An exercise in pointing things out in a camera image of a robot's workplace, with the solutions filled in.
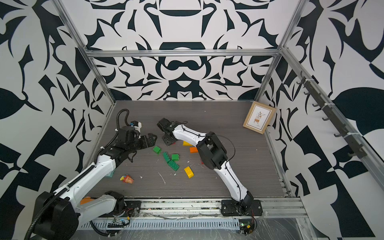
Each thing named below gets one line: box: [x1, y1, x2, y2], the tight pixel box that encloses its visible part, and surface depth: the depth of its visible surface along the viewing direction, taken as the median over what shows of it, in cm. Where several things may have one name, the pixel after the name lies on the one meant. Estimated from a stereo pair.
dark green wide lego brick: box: [167, 160, 180, 172], surface depth 89 cm
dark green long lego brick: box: [163, 152, 171, 163], surface depth 91 cm
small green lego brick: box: [152, 145, 162, 155], surface depth 93 cm
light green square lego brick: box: [171, 153, 180, 162], surface depth 92 cm
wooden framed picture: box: [242, 101, 276, 135], surface depth 101 cm
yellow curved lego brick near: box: [184, 166, 195, 179], surface depth 87 cm
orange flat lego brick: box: [189, 147, 199, 154], surface depth 95 cm
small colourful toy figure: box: [120, 174, 135, 184], surface depth 83 cm
